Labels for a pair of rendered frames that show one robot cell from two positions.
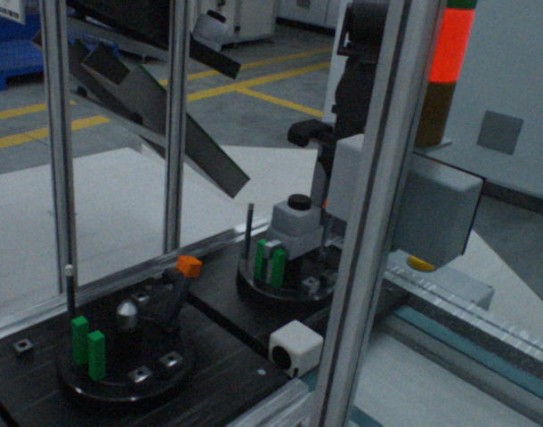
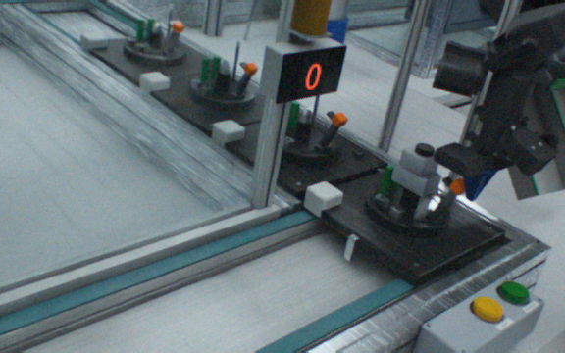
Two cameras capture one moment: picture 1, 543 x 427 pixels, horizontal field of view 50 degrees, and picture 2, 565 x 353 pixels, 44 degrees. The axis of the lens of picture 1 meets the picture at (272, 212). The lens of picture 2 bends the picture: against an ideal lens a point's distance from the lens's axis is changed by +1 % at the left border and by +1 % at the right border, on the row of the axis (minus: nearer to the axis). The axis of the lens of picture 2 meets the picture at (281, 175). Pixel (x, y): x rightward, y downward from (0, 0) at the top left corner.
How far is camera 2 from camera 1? 115 cm
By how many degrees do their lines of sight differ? 80
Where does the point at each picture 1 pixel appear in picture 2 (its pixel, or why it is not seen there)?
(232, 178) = (523, 180)
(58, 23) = not seen: outside the picture
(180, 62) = not seen: hidden behind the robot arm
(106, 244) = (489, 203)
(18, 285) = not seen: hidden behind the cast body
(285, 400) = (280, 193)
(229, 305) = (364, 184)
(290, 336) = (323, 186)
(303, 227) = (405, 160)
